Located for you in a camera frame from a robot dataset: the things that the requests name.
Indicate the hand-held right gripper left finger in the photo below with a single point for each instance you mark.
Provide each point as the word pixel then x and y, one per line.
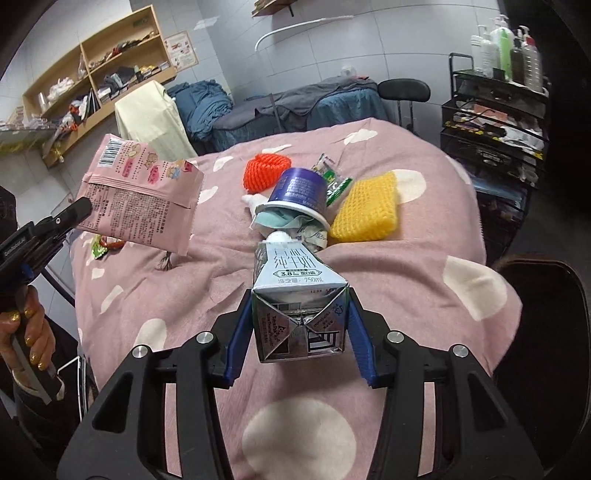
pixel 239 332

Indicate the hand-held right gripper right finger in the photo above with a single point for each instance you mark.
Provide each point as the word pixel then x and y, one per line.
pixel 359 341

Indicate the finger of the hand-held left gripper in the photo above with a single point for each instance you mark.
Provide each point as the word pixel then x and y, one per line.
pixel 74 210

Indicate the pink snack packet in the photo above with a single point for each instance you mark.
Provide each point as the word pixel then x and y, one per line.
pixel 138 203

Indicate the silver milk carton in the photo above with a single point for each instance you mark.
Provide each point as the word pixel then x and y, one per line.
pixel 288 277

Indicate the person's left hand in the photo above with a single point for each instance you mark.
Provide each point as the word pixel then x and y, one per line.
pixel 39 330

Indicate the small green wrapper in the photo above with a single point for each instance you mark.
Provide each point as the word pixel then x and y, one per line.
pixel 99 249

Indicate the pink spotted blanket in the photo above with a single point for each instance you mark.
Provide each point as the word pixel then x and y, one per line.
pixel 415 258

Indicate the small dark clump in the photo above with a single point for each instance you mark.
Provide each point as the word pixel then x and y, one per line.
pixel 167 262

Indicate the crumpled tissue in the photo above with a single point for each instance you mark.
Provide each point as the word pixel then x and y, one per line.
pixel 291 226

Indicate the cream cloth covered object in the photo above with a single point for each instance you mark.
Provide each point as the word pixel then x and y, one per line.
pixel 152 120

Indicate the yellow foam net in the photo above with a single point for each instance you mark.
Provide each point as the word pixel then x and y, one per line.
pixel 367 207

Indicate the purple paper cup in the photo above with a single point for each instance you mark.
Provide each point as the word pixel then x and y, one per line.
pixel 300 187

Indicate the green white candy wrapper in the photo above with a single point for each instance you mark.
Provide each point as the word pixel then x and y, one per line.
pixel 334 184

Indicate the wooden shelf unit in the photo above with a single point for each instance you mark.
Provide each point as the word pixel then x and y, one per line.
pixel 92 50

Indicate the orange foam net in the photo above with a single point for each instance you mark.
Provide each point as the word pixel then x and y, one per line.
pixel 265 173

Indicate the blue bedding pile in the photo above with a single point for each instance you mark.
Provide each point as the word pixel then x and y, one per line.
pixel 203 108

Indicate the black rounded seat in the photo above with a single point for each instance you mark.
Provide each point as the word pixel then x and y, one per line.
pixel 549 350

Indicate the blue covered bed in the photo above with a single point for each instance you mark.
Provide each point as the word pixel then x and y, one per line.
pixel 341 113

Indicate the black mesh cart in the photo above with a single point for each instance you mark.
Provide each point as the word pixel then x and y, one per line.
pixel 489 134

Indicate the grey blanket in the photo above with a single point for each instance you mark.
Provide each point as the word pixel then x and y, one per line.
pixel 304 94

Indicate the black chair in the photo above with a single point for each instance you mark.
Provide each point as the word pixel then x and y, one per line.
pixel 405 90

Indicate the white curved pipe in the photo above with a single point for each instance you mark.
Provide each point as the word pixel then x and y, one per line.
pixel 295 25

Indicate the white pump bottle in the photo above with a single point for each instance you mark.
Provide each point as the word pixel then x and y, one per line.
pixel 485 53

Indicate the dark bottle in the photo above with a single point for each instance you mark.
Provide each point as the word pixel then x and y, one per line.
pixel 517 62

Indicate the clear pump bottle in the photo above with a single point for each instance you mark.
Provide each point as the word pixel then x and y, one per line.
pixel 532 64

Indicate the green pump bottle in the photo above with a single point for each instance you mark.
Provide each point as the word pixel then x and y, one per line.
pixel 503 46

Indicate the wall poster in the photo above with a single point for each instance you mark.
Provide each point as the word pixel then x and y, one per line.
pixel 181 50

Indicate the wooden wall shelf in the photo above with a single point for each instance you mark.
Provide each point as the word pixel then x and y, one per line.
pixel 272 7

